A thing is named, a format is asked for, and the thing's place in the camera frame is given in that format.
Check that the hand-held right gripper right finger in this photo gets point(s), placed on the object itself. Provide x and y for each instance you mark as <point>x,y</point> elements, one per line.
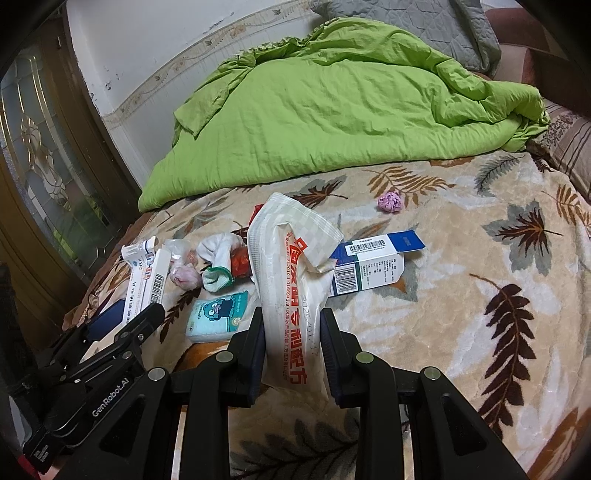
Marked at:
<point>328,344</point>

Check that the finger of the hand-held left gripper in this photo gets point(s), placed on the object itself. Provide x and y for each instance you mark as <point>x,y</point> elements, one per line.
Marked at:
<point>115,360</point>
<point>145,318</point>

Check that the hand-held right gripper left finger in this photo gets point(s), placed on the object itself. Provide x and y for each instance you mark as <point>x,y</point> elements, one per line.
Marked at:
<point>256,334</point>

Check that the white plastic package orange print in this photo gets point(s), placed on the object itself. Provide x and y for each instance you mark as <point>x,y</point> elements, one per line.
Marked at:
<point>286,277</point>

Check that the white sock green cuff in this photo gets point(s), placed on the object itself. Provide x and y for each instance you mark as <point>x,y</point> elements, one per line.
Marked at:
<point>217,251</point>

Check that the dark blue box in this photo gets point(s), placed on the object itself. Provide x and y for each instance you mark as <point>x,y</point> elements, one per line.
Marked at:
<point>108,318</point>

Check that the white toothpaste box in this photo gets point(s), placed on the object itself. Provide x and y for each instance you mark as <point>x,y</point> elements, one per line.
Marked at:
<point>147,281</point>

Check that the teal cartoon tissue pack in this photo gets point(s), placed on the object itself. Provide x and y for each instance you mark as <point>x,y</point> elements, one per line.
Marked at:
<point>214,316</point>

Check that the pink crumpled tissue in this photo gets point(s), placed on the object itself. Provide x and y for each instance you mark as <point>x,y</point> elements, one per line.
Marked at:
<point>184,276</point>

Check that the red patterned packet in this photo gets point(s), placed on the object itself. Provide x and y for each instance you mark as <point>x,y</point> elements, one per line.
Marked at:
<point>240,263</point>

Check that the clear plastic wrap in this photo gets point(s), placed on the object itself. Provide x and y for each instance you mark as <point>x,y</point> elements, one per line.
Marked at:
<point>178,251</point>

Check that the blue white medicine carton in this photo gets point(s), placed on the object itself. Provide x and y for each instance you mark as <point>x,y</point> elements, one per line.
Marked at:
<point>369,277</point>

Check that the slim blue white carton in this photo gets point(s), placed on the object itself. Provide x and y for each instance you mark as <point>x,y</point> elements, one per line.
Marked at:
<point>383,243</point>

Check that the red wrapper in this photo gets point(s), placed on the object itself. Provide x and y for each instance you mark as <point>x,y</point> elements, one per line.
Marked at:
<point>255,215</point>

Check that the beige leaf print blanket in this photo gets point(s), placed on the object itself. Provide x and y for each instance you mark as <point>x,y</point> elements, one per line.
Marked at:
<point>461,300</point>

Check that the purple crumpled paper ball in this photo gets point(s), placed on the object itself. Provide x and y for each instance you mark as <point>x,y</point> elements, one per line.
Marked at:
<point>390,203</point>

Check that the wooden door with glass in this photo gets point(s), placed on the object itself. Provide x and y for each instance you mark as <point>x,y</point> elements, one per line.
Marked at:
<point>46,161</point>

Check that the green quilt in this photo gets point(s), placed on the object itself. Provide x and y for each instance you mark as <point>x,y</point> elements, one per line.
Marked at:
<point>323,115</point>

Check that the striped brown pillow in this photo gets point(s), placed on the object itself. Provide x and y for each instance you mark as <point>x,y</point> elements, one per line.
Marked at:
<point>568,147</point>

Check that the grey quilted pillow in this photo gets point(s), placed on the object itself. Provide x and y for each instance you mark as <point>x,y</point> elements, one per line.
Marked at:
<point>415,23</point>

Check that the brown padded headboard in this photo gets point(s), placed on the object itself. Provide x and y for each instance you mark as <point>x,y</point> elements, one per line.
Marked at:
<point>535,50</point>

